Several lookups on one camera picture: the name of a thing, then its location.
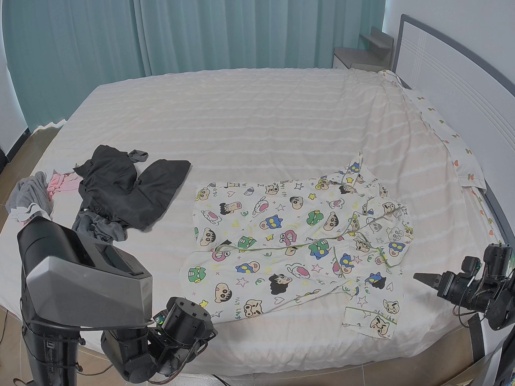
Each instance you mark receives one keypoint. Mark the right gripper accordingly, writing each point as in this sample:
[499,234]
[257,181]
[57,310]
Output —
[450,286]

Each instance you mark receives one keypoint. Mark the white printed pyjama top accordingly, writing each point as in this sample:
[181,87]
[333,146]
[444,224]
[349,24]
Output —
[281,247]

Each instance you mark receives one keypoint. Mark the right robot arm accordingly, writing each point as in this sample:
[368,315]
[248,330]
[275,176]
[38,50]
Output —
[497,296]

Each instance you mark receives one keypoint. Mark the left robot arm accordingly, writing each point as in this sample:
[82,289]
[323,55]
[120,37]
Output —
[80,284]

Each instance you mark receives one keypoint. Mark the white printed pillow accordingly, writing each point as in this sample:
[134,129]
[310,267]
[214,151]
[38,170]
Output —
[458,151]

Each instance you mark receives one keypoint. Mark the grey bedside table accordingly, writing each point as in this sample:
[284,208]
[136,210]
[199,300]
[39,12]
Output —
[358,56]

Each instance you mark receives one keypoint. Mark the bed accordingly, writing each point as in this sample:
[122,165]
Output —
[261,115]

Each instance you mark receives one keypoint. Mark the blue-green curtain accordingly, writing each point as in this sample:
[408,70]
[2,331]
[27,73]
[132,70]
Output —
[261,18]
[76,42]

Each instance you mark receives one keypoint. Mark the black garment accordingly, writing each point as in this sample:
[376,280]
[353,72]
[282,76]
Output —
[124,191]

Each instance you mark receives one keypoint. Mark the pink garment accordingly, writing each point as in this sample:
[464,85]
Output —
[64,183]

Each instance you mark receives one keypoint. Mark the light grey garment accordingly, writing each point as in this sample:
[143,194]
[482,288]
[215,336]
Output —
[30,193]

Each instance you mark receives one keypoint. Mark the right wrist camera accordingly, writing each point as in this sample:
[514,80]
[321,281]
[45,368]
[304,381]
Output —
[470,265]

